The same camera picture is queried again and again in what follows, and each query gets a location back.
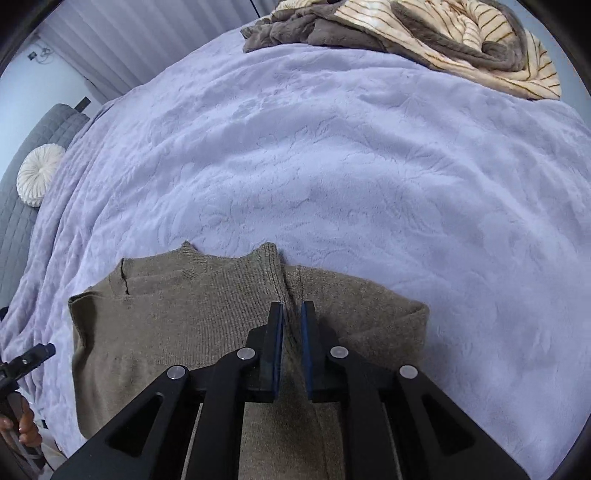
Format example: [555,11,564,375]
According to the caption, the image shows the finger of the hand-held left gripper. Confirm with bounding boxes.
[11,343,57,377]

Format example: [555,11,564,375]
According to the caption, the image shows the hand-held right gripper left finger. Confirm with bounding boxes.
[51,302,285,480]

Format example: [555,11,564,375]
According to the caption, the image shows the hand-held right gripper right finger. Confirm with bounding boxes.
[300,300,532,480]

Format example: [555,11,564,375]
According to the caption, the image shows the olive knit sweater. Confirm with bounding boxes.
[68,241,430,480]

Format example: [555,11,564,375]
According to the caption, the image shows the person's left hand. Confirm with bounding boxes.
[0,394,42,449]

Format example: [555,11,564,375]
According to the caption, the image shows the grey quilted sofa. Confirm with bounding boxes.
[0,103,90,308]

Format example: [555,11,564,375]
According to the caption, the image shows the lavender embossed plush blanket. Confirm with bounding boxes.
[0,33,591,480]

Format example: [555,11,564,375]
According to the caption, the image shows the white round pleated cushion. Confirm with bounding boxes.
[17,143,65,208]

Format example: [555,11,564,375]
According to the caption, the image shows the pale pleated curtain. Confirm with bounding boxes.
[39,0,278,100]

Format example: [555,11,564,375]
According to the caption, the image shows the beige striped blanket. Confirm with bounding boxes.
[277,0,561,101]

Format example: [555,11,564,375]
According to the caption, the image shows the wall socket with cable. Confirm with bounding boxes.
[27,42,54,64]

